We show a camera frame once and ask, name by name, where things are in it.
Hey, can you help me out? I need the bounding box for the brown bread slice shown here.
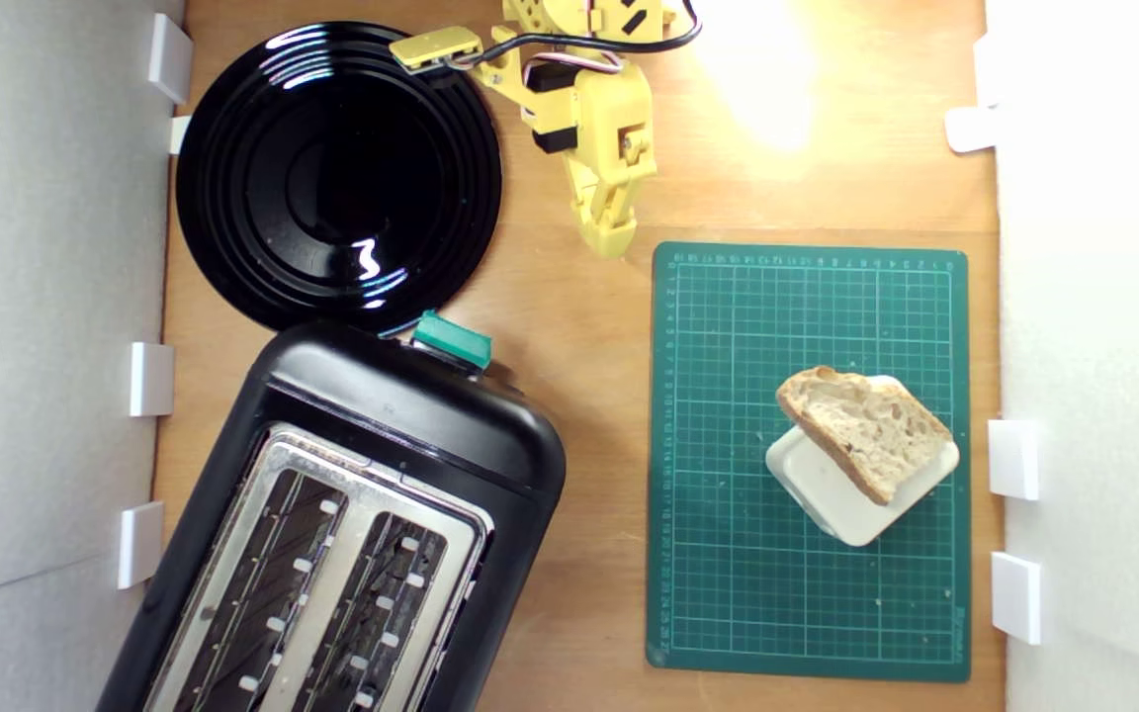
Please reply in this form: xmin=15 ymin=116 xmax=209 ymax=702
xmin=775 ymin=366 xmax=954 ymax=506

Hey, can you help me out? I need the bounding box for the green toaster lever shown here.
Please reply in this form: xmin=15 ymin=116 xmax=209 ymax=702
xmin=411 ymin=310 xmax=493 ymax=372

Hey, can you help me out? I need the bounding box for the black two-slot toaster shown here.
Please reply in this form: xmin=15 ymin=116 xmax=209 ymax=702
xmin=95 ymin=318 xmax=568 ymax=712

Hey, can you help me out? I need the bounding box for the black round plate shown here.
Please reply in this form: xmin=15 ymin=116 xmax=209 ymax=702
xmin=175 ymin=22 xmax=503 ymax=335

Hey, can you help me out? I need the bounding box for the white block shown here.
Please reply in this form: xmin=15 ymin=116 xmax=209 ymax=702
xmin=765 ymin=374 xmax=961 ymax=548

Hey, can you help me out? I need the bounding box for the green cutting mat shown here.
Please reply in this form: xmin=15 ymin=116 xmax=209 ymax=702
xmin=646 ymin=241 xmax=972 ymax=683

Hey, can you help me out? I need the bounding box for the yellow wrist camera box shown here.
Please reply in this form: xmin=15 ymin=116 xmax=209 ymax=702
xmin=390 ymin=27 xmax=483 ymax=76

